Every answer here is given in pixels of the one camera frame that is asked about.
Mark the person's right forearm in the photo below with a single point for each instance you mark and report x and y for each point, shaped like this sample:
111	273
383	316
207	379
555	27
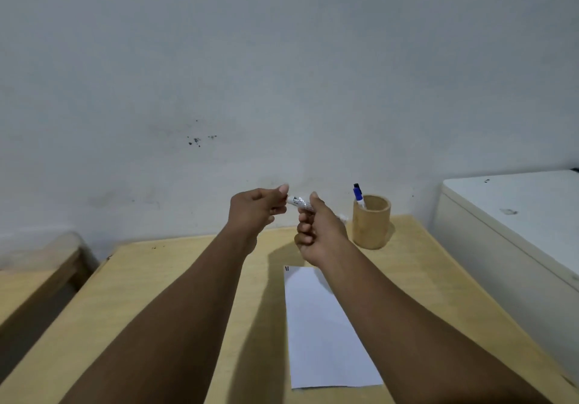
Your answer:
420	340

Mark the wooden side table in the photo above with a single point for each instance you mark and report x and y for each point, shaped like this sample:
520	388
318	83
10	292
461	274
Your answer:
31	290

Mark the person's left forearm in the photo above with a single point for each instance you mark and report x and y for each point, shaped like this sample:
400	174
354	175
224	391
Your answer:
172	322

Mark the white paper sheet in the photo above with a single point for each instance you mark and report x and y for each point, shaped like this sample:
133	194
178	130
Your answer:
325	340

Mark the person's left hand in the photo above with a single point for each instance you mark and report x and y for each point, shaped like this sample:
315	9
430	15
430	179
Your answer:
251	211

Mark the wooden pen holder cup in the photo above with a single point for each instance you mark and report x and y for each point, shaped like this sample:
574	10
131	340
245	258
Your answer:
372	227

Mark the person's right hand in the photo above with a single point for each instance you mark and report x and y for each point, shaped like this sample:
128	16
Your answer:
323	236

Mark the white cabinet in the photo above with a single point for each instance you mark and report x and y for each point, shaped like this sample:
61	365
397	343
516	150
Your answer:
520	222

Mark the blue marker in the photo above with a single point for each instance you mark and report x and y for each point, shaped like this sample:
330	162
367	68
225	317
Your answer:
360	201

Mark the red marker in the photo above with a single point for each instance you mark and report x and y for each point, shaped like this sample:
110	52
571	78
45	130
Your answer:
300	202

